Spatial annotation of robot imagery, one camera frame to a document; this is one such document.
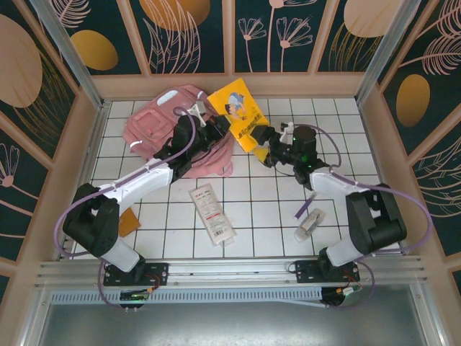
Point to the yellow picture book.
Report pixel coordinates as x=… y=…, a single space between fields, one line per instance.
x=237 y=104

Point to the pink backpack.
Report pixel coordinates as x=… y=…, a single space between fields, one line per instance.
x=151 y=122

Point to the purple pen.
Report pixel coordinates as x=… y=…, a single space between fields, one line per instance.
x=304 y=206

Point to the white packet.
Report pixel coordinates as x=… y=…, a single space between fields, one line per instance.
x=212 y=212

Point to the orange block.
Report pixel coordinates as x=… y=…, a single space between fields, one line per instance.
x=129 y=223

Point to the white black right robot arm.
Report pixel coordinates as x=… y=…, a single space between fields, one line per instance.
x=335 y=184

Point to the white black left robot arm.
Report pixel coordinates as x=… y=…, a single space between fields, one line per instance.
x=144 y=180

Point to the small circuit board green light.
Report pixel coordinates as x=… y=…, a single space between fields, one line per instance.
x=347 y=290
x=133 y=296

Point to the grey metal sheet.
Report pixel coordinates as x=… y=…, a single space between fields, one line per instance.
x=230 y=324

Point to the aluminium side rail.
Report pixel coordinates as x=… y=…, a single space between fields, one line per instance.
x=95 y=133

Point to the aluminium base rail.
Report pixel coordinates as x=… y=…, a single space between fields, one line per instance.
x=234 y=270

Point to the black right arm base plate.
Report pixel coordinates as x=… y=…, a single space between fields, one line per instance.
x=306 y=272

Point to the aluminium frame post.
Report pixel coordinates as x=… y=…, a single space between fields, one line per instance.
x=389 y=47
x=66 y=47

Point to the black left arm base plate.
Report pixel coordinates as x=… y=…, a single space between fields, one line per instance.
x=158 y=272

